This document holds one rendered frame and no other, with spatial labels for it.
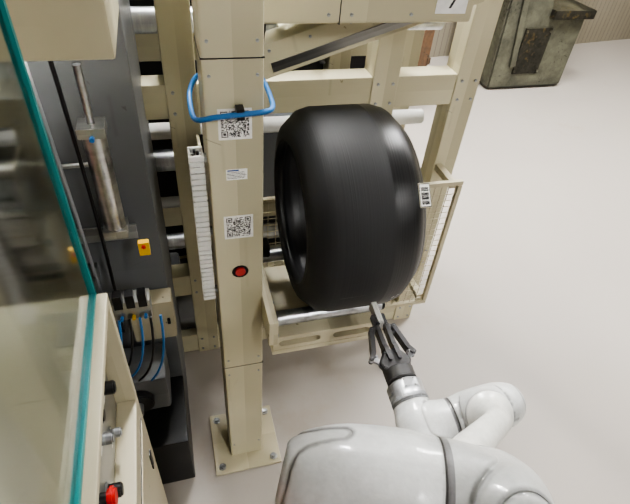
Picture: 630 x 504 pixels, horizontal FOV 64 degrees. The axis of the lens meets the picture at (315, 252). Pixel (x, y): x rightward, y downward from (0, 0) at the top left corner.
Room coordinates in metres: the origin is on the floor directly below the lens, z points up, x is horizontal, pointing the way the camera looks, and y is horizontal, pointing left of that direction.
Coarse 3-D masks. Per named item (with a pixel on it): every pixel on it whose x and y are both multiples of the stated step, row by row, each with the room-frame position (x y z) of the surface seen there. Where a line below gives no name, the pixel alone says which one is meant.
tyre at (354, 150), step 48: (288, 144) 1.17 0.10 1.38; (336, 144) 1.06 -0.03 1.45; (384, 144) 1.09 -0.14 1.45; (288, 192) 1.38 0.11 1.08; (336, 192) 0.96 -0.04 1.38; (384, 192) 0.99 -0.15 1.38; (288, 240) 1.26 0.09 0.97; (336, 240) 0.90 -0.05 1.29; (384, 240) 0.93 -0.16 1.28; (336, 288) 0.88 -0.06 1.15; (384, 288) 0.92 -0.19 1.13
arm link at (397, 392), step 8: (408, 376) 0.72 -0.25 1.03; (392, 384) 0.70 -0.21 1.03; (400, 384) 0.70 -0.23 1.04; (408, 384) 0.70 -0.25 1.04; (416, 384) 0.70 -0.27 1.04; (392, 392) 0.69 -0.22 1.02; (400, 392) 0.68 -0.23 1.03; (408, 392) 0.68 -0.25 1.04; (416, 392) 0.68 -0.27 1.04; (424, 392) 0.68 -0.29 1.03; (392, 400) 0.67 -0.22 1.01; (400, 400) 0.66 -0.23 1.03; (392, 408) 0.66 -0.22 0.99
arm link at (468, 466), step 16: (448, 448) 0.30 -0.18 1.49; (464, 448) 0.31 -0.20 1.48; (480, 448) 0.31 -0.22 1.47; (448, 464) 0.28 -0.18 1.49; (464, 464) 0.28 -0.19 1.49; (480, 464) 0.28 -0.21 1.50; (496, 464) 0.29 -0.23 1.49; (512, 464) 0.28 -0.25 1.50; (448, 480) 0.26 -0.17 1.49; (464, 480) 0.26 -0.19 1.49; (480, 480) 0.26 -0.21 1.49; (496, 480) 0.26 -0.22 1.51; (512, 480) 0.26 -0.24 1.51; (528, 480) 0.26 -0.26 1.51; (448, 496) 0.25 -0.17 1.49; (464, 496) 0.25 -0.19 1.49; (480, 496) 0.24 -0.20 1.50; (496, 496) 0.24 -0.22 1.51; (512, 496) 0.24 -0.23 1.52; (528, 496) 0.24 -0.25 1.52; (544, 496) 0.24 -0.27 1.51
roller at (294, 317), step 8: (384, 304) 1.07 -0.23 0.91; (280, 312) 0.99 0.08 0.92; (288, 312) 0.99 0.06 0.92; (296, 312) 0.99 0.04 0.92; (304, 312) 1.00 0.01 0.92; (312, 312) 1.00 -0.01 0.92; (320, 312) 1.01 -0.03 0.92; (328, 312) 1.01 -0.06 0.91; (336, 312) 1.02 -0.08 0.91; (344, 312) 1.03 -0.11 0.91; (352, 312) 1.03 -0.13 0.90; (360, 312) 1.04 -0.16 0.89; (280, 320) 0.97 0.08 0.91; (288, 320) 0.97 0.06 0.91; (296, 320) 0.98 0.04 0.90; (304, 320) 0.99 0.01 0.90; (312, 320) 1.00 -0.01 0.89
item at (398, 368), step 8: (384, 352) 0.80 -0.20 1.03; (392, 352) 0.80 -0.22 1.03; (384, 360) 0.77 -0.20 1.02; (392, 360) 0.78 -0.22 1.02; (400, 360) 0.78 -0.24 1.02; (408, 360) 0.78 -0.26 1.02; (384, 368) 0.75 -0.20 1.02; (392, 368) 0.74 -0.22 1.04; (400, 368) 0.74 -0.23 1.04; (408, 368) 0.74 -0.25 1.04; (384, 376) 0.74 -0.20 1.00; (392, 376) 0.72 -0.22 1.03; (400, 376) 0.72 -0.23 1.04
